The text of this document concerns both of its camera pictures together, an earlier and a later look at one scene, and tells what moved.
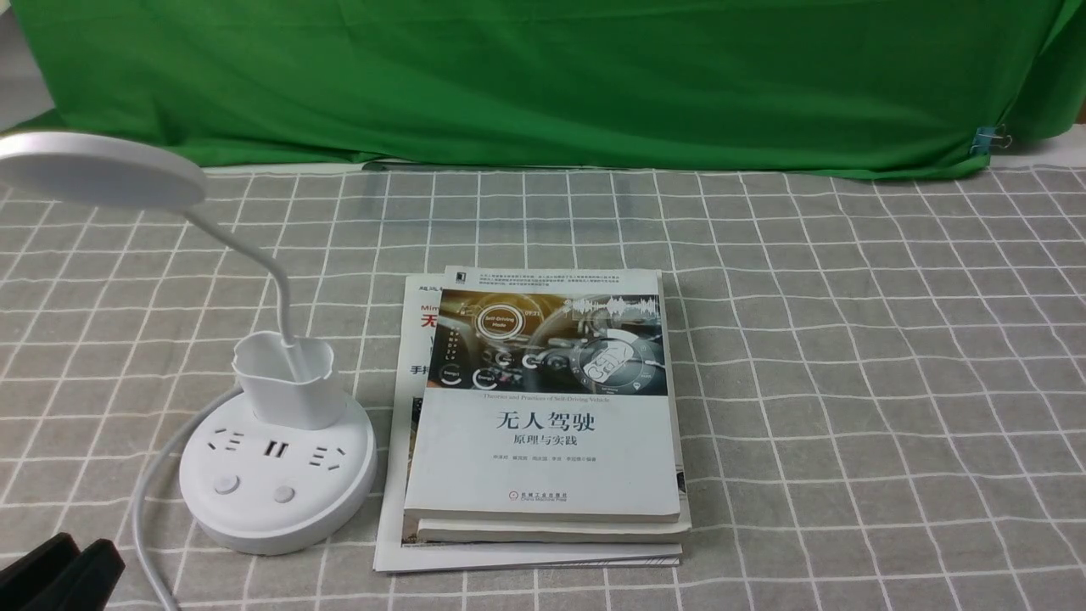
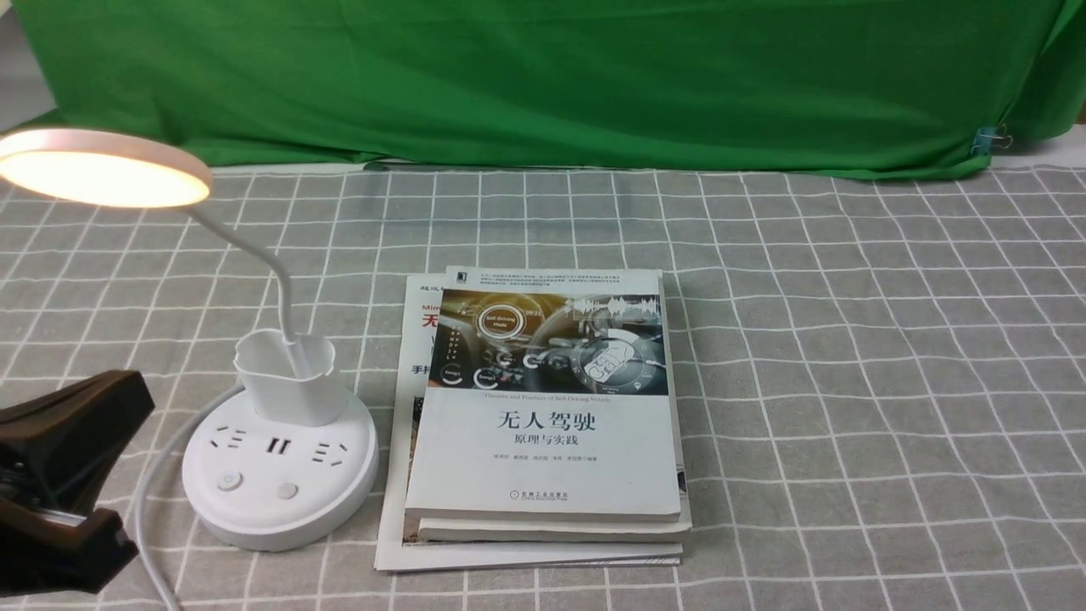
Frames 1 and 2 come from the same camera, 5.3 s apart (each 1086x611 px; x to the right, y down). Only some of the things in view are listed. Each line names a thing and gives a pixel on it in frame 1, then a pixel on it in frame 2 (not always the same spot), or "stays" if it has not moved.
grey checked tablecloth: (882, 377) stays
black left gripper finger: (24, 582) → (58, 450)
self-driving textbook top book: (542, 395) stays
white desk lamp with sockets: (277, 466) stays
